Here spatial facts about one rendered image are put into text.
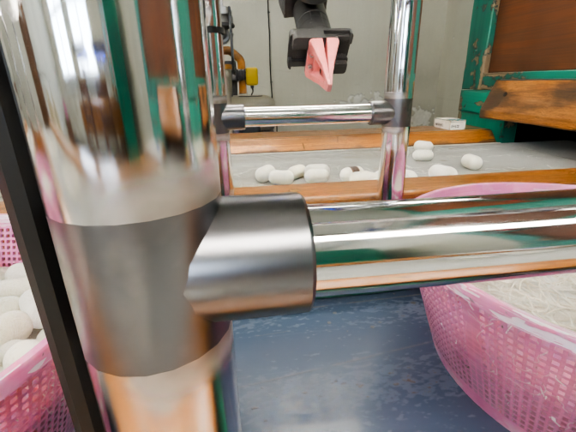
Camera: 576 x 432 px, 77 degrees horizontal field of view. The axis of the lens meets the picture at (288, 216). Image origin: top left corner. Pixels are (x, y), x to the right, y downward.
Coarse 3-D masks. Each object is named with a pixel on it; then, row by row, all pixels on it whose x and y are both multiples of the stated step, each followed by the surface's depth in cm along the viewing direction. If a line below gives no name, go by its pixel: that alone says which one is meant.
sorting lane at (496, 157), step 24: (456, 144) 71; (480, 144) 72; (504, 144) 71; (240, 168) 56; (288, 168) 55; (336, 168) 55; (408, 168) 54; (456, 168) 53; (480, 168) 53; (504, 168) 53; (528, 168) 52; (552, 168) 52
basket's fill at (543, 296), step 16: (480, 288) 24; (496, 288) 25; (512, 288) 23; (528, 288) 24; (544, 288) 24; (560, 288) 23; (512, 304) 23; (528, 304) 22; (544, 304) 22; (560, 304) 22; (560, 320) 20
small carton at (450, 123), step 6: (438, 120) 77; (444, 120) 75; (450, 120) 73; (456, 120) 73; (462, 120) 73; (438, 126) 77; (444, 126) 75; (450, 126) 73; (456, 126) 74; (462, 126) 74
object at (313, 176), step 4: (308, 172) 46; (312, 172) 46; (316, 172) 46; (320, 172) 46; (324, 172) 46; (304, 176) 46; (308, 176) 46; (312, 176) 46; (316, 176) 46; (320, 176) 46; (324, 176) 46; (328, 176) 46; (308, 180) 46; (312, 180) 46; (316, 180) 46; (320, 180) 46; (324, 180) 46
